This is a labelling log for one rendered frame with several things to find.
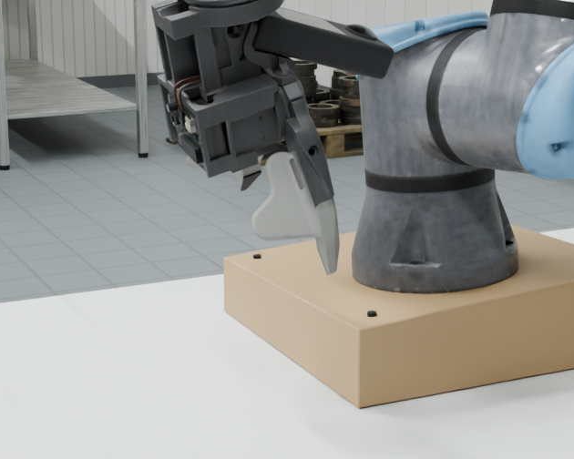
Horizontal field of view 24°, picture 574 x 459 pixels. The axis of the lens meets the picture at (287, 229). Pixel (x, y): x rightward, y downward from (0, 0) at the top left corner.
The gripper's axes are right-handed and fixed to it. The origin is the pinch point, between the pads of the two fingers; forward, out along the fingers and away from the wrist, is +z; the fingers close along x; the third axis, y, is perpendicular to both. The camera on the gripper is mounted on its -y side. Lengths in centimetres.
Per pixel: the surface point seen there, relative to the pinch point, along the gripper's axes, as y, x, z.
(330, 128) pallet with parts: -206, -437, 246
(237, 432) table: 8.1, 2.1, 14.7
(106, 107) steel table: -112, -483, 220
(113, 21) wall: -185, -702, 270
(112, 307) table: 7.9, -31.5, 22.4
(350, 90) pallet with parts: -224, -447, 235
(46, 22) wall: -142, -703, 258
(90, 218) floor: -67, -371, 210
